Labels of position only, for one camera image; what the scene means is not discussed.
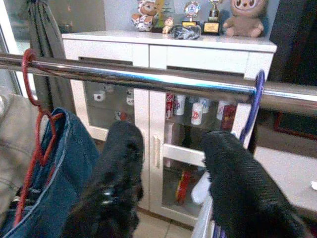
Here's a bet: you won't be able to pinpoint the white window frame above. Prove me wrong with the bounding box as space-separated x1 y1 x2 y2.
0 0 38 100

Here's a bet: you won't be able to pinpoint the red plastic hanger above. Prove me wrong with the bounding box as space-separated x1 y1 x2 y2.
13 48 66 228

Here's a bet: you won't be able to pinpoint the grey curtain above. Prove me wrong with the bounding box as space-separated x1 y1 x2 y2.
18 0 75 112

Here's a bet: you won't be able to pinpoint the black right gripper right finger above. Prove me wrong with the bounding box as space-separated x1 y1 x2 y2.
200 130 310 238

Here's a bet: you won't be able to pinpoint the red box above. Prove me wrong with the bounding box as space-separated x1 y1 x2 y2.
221 105 237 131

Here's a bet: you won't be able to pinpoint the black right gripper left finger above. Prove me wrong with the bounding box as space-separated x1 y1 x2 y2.
61 120 145 238

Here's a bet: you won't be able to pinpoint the green yellow plaque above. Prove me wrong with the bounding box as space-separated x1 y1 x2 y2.
156 0 174 28

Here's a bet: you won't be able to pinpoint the beige shirt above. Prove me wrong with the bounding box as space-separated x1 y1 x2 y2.
0 94 53 219

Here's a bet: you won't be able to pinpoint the red cola can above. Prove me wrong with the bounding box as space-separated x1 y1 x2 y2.
165 93 175 121

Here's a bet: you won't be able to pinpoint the plush bear in white outfit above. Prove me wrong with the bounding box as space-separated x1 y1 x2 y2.
131 0 159 32

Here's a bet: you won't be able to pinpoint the white low tv stand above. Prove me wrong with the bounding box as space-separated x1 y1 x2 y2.
255 146 317 211

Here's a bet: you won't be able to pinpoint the round medal trophy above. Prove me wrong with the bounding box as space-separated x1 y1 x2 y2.
182 1 201 28

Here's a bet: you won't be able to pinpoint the white glass-door cabinet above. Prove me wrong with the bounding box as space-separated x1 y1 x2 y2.
61 31 277 228

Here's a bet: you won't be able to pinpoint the black plastic bag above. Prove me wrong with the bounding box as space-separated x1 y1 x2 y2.
170 24 202 41

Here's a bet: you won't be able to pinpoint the black television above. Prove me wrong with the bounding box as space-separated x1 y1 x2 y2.
268 0 317 86

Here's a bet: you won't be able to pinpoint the small doll figure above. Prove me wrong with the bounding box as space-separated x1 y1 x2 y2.
162 17 174 34

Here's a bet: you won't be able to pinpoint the blue jeans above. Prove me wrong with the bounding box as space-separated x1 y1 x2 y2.
0 107 100 238

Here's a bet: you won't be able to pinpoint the red package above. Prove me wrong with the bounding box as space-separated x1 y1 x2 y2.
175 170 194 205

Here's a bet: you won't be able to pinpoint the purple plastic hanger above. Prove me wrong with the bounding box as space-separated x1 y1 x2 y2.
213 69 266 238

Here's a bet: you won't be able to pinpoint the brown plush monkey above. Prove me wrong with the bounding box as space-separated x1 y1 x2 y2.
222 0 269 38

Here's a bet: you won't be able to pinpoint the gold cup trophy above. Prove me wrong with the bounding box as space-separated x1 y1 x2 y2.
201 0 221 35

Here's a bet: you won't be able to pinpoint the black rack with chrome rail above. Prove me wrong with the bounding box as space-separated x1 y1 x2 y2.
0 52 317 117

